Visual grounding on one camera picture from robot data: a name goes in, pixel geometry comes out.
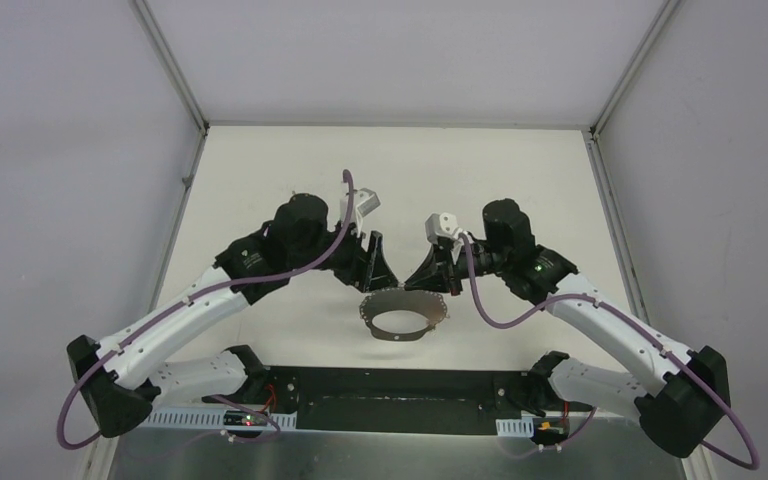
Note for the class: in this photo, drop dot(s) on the perforated metal ring plate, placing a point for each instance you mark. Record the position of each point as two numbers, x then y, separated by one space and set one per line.
428 305

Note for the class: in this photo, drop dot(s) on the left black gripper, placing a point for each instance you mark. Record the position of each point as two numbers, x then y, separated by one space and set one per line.
359 257

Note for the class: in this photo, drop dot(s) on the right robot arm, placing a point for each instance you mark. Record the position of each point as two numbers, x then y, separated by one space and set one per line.
676 394

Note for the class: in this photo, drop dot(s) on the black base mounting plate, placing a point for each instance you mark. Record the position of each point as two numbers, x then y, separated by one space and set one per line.
447 402

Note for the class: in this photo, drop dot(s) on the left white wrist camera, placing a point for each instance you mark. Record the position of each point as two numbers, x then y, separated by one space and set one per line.
365 201

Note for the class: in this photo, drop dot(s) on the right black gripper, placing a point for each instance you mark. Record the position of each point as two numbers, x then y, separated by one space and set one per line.
439 273

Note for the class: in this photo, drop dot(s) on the white slotted cable duct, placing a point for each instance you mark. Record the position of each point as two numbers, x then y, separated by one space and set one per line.
198 418

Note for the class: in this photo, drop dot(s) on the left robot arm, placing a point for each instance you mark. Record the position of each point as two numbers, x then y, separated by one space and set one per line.
125 376

